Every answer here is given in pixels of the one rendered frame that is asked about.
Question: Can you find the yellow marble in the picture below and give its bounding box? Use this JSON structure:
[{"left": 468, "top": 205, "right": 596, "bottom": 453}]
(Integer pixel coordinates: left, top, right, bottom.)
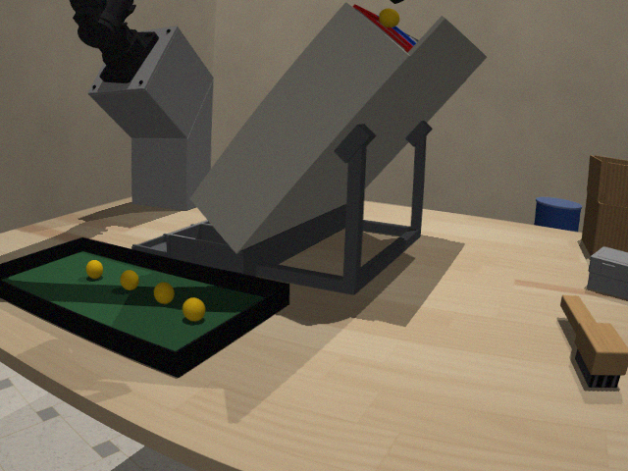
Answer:
[
  {"left": 154, "top": 282, "right": 175, "bottom": 304},
  {"left": 379, "top": 8, "right": 399, "bottom": 27},
  {"left": 86, "top": 260, "right": 103, "bottom": 279},
  {"left": 183, "top": 297, "right": 205, "bottom": 321},
  {"left": 120, "top": 270, "right": 139, "bottom": 290}
]

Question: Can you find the brown cardboard box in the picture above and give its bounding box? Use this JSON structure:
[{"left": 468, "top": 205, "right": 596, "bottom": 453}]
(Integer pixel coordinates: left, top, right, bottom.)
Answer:
[{"left": 582, "top": 155, "right": 628, "bottom": 256}]

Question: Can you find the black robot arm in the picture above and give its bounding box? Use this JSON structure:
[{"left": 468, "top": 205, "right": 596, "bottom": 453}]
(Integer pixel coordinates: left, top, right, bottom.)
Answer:
[{"left": 70, "top": 0, "right": 159, "bottom": 83}]

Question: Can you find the brown wire brush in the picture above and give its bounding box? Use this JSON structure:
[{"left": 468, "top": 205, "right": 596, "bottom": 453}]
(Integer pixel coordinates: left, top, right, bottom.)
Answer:
[{"left": 560, "top": 295, "right": 628, "bottom": 388}]

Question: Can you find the green tray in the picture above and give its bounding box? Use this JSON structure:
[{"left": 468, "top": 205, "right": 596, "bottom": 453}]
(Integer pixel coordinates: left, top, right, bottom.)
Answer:
[{"left": 0, "top": 237, "right": 289, "bottom": 378}]

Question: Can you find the blue square frame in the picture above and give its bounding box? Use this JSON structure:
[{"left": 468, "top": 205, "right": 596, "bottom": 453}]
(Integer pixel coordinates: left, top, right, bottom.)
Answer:
[{"left": 392, "top": 26, "right": 416, "bottom": 46}]

